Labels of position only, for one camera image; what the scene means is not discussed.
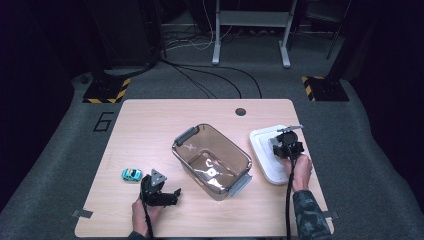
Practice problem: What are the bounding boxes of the brown translucent storage box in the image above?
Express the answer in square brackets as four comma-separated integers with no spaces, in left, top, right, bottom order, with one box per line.
[171,123,253,202]

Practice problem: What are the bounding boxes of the white metal stand frame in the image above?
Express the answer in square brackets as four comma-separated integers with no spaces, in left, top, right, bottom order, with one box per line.
[211,0,299,69]

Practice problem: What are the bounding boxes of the dark equipment cabinet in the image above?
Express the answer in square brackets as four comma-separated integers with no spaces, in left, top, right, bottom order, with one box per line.
[99,0,161,68]

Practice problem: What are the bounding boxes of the person's left hand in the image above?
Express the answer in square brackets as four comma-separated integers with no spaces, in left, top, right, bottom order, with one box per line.
[131,198,165,236]

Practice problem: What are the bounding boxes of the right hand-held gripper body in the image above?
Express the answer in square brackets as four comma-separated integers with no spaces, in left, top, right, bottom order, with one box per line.
[273,124,305,160]

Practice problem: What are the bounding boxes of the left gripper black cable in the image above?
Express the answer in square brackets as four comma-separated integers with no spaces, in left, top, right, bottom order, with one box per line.
[141,186,155,240]

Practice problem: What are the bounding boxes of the person's right hand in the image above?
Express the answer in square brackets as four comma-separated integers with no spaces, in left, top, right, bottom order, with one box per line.
[283,154,314,193]

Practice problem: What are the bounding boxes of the thin black stand leg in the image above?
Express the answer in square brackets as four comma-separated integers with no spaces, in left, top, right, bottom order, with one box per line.
[326,0,353,61]

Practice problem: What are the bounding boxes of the black yellow striped stand base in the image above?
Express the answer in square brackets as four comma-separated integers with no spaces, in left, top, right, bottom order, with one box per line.
[301,75,350,102]
[82,77,132,104]

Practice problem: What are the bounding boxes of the black floor cable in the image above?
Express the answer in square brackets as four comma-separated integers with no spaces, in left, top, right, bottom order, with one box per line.
[166,61,263,100]
[173,64,242,100]
[159,58,218,100]

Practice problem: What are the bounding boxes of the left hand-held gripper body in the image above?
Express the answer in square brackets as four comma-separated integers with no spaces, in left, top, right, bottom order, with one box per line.
[139,168,172,207]

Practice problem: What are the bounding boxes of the white floor cable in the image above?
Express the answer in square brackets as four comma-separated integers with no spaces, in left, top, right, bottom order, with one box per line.
[165,39,215,52]

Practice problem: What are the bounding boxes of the white lid with grey handle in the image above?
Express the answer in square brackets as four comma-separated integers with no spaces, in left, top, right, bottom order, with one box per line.
[249,124,303,186]

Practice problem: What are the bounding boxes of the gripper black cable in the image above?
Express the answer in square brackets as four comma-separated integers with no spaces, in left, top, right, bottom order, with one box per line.
[284,146,298,240]
[141,186,155,240]

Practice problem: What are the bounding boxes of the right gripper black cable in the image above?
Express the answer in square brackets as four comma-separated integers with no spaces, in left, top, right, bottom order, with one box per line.
[284,146,298,240]

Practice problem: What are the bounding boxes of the blue toy car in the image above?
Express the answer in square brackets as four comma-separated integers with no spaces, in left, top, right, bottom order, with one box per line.
[121,167,144,183]

